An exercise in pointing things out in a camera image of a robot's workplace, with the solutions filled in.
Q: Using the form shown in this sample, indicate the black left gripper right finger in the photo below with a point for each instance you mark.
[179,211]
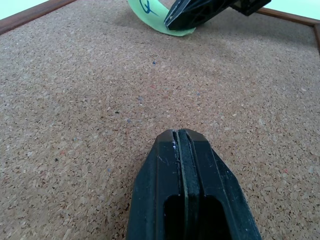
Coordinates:
[217,195]

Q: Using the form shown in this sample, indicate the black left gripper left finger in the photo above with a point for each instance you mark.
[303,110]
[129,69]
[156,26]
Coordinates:
[155,190]

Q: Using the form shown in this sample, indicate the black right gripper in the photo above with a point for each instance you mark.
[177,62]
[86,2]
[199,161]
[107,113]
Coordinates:
[250,6]

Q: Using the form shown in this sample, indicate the green paper note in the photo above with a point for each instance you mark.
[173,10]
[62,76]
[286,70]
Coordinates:
[150,15]

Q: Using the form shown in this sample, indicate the cork board with wooden frame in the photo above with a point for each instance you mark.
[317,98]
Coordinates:
[75,100]

